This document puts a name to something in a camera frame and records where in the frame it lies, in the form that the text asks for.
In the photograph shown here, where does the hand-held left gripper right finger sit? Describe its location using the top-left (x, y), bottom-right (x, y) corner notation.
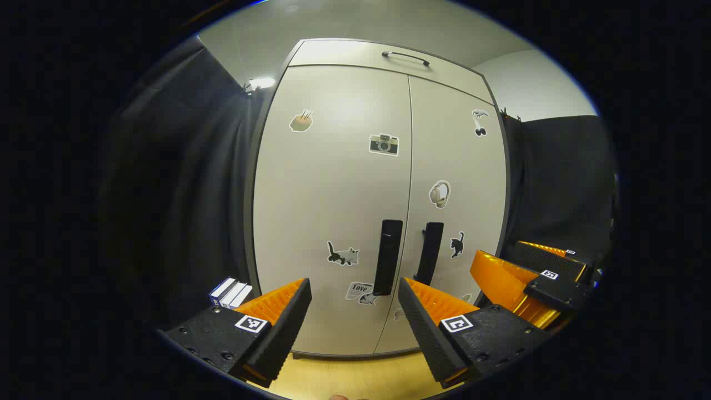
top-left (398, 277), bottom-right (556, 389)

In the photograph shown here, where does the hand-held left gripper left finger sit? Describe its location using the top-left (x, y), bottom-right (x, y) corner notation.
top-left (157, 277), bottom-right (313, 388)

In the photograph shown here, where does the black door handle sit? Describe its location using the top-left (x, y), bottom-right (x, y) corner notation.
top-left (373, 219), bottom-right (404, 296)
top-left (414, 222), bottom-right (445, 286)

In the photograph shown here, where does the cabinet door with headphone sticker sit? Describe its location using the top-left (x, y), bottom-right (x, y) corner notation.
top-left (373, 75), bottom-right (509, 354)

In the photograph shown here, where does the white shoe cabinet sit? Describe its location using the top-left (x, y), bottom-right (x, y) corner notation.
top-left (243, 38), bottom-right (512, 359)

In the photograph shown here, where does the cabinet door with camera sticker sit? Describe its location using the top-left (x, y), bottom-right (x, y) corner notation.
top-left (253, 66), bottom-right (413, 356)

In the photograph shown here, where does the white cabinet drawer front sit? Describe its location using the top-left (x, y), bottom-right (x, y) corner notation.
top-left (289, 39), bottom-right (495, 105)

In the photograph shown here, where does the black backdrop cloth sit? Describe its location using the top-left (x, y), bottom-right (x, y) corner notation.
top-left (100, 36), bottom-right (264, 334)
top-left (502, 114), bottom-right (618, 267)

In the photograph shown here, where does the thin black drawer handle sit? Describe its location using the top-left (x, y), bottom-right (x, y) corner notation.
top-left (381, 51), bottom-right (431, 67)

